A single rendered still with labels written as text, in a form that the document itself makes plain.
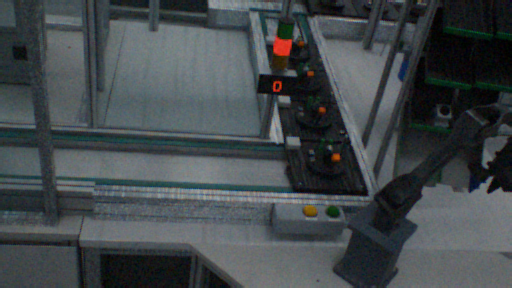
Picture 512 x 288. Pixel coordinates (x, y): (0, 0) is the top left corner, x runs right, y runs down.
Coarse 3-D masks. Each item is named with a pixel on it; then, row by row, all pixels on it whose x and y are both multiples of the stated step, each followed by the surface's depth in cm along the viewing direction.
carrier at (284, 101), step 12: (288, 96) 214; (312, 96) 207; (288, 108) 212; (300, 108) 206; (312, 108) 204; (336, 108) 217; (288, 120) 205; (300, 120) 203; (312, 120) 204; (324, 120) 205; (336, 120) 210; (288, 132) 199; (300, 132) 200; (312, 132) 202; (324, 132) 203; (336, 132) 204
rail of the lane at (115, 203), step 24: (96, 192) 164; (120, 192) 165; (144, 192) 167; (168, 192) 168; (192, 192) 170; (216, 192) 171; (240, 192) 173; (264, 192) 174; (336, 192) 178; (96, 216) 168; (120, 216) 169; (144, 216) 170; (168, 216) 171; (192, 216) 172; (216, 216) 173; (240, 216) 173; (264, 216) 174
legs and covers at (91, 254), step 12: (84, 252) 167; (96, 252) 167; (108, 252) 168; (120, 252) 169; (132, 252) 169; (144, 252) 170; (156, 252) 170; (168, 252) 170; (180, 252) 171; (84, 264) 172; (96, 264) 170; (84, 276) 174; (96, 276) 174; (108, 276) 236
